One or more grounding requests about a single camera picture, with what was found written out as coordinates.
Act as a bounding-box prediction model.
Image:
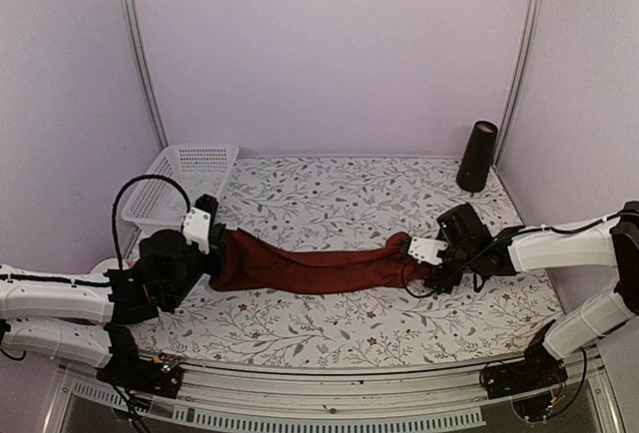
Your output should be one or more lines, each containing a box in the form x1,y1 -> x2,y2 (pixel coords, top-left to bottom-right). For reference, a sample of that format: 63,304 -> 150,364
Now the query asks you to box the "dark red towel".
209,229 -> 432,295

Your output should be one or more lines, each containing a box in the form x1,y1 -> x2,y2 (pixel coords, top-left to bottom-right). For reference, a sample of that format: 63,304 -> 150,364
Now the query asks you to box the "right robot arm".
407,202 -> 638,389

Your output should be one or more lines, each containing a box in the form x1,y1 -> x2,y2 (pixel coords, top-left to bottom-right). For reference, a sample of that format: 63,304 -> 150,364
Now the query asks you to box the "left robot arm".
1,223 -> 226,387

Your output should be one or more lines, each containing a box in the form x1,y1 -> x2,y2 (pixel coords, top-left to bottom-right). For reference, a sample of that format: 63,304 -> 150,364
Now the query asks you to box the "white plastic basket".
121,144 -> 240,232

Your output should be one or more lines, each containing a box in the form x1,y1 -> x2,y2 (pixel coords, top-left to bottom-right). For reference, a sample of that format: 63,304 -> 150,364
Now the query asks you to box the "floral tablecloth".
132,158 -> 562,369

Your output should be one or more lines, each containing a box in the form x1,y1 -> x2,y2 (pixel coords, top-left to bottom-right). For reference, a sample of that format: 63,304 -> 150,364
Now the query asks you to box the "white bowl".
90,257 -> 134,274

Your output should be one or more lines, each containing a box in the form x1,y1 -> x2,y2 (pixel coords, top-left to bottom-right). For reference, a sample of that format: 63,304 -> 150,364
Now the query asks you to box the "black cylinder cup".
456,121 -> 498,193

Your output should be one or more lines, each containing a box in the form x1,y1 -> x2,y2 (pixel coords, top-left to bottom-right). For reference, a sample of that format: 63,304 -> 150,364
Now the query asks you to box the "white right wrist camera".
399,236 -> 448,266

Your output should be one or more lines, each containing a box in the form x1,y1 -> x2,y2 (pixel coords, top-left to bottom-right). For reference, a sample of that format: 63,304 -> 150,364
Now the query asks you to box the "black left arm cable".
109,174 -> 193,269

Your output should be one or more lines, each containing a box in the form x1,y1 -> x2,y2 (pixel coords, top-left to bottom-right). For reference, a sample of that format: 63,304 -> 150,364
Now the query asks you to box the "front aluminium rail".
44,337 -> 625,433

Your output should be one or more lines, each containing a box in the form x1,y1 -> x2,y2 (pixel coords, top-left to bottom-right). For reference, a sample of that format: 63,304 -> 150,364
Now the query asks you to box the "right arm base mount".
479,339 -> 568,399

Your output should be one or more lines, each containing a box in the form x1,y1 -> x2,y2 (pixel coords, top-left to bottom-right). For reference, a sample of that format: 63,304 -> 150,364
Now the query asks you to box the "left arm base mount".
96,355 -> 184,399

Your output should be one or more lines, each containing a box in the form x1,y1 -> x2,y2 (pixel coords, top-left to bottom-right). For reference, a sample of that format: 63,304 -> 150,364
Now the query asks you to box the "left aluminium frame post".
120,0 -> 169,151

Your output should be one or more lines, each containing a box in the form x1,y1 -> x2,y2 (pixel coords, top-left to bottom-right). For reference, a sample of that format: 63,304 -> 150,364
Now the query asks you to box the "aluminium frame post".
120,0 -> 169,151
493,0 -> 543,171

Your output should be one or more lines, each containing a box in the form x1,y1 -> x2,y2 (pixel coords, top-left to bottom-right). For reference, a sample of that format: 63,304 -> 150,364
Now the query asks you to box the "right aluminium frame post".
493,0 -> 543,171

